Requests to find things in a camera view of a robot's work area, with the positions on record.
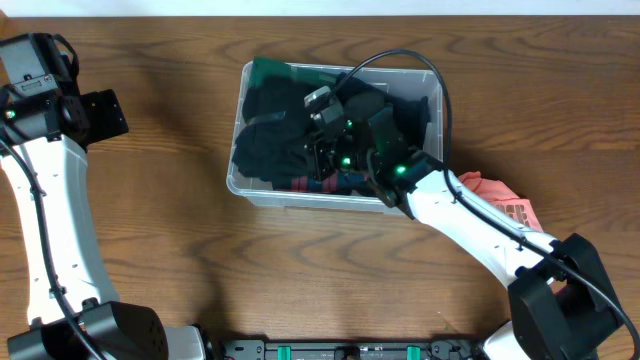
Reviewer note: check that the red navy plaid shirt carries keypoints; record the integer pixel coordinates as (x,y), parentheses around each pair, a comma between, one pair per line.
(347,184)

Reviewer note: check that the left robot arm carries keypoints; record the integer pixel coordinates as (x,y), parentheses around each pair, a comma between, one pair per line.
(74,310)

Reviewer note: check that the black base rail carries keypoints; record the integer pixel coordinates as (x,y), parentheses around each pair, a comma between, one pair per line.
(253,349)

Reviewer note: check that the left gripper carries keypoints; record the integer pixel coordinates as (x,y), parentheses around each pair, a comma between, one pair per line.
(105,113)

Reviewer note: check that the clear plastic storage bin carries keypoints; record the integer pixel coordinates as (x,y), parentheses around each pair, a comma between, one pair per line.
(262,194)

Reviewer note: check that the green garment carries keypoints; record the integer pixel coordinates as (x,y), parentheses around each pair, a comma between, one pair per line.
(264,68)

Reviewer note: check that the black garment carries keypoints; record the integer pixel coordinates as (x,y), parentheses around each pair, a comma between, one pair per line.
(271,146)

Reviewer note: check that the navy garment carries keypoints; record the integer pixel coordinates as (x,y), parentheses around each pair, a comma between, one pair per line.
(410,115)

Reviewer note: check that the pink printed t-shirt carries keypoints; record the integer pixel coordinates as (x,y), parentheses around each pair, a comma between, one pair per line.
(505,200)

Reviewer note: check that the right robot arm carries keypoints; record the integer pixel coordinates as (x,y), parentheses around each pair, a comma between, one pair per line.
(561,300)

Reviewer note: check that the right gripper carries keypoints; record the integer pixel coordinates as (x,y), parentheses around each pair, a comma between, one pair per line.
(319,153)

